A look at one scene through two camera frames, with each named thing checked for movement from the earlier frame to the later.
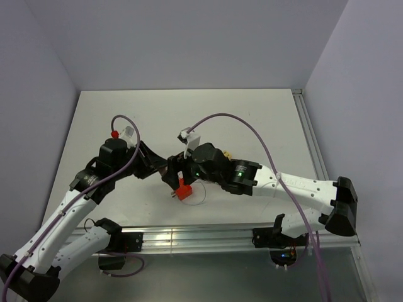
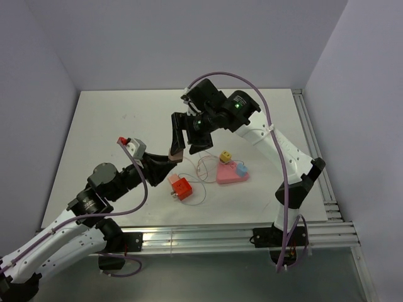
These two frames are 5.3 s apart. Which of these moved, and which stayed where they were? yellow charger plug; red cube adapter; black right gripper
Moved: black right gripper
Stayed: yellow charger plug; red cube adapter
